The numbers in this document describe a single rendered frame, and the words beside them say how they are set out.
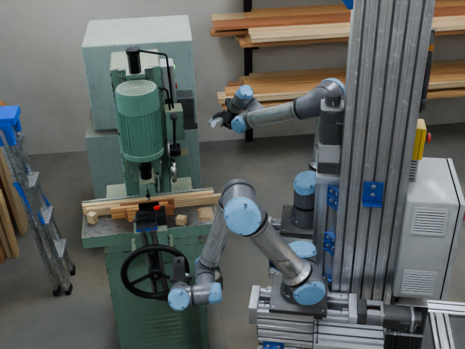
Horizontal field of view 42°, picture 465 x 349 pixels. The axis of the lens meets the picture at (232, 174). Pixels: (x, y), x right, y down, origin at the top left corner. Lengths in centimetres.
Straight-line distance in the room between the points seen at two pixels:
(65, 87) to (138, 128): 257
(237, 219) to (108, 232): 89
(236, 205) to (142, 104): 71
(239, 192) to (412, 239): 75
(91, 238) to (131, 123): 55
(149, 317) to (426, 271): 131
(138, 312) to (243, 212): 118
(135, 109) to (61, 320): 160
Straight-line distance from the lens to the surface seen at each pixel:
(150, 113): 253
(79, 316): 370
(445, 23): 480
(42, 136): 529
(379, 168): 231
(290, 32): 445
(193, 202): 284
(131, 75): 265
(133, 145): 259
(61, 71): 503
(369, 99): 219
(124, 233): 273
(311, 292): 224
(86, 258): 409
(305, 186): 273
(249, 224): 201
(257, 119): 272
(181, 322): 309
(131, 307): 300
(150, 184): 272
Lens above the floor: 251
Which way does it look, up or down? 32 degrees down
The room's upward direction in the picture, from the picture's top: 2 degrees counter-clockwise
